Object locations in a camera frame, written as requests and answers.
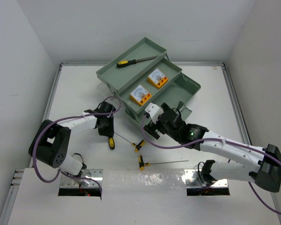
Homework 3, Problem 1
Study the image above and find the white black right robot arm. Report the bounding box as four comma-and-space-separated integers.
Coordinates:
142, 103, 281, 193

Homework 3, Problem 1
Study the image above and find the metal base plate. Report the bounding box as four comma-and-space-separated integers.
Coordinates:
184, 169, 229, 189
60, 169, 103, 188

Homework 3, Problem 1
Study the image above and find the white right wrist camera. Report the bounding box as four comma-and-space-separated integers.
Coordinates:
145, 103, 164, 124

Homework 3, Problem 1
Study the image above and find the yellow T-handle hex key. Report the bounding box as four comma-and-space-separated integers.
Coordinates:
138, 154, 189, 171
114, 132, 145, 152

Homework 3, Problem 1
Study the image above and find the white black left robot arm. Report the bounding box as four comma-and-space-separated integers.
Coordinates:
29, 101, 116, 176

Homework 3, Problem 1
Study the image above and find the green toolbox with clear lid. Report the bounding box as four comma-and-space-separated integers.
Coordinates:
96, 37, 201, 126

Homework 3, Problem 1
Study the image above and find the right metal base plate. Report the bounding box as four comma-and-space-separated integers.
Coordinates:
184, 169, 229, 189

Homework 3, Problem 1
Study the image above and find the orange analog meter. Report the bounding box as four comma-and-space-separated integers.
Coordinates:
148, 68, 169, 89
130, 84, 152, 106

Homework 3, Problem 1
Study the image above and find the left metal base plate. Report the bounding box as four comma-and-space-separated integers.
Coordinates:
60, 169, 103, 188

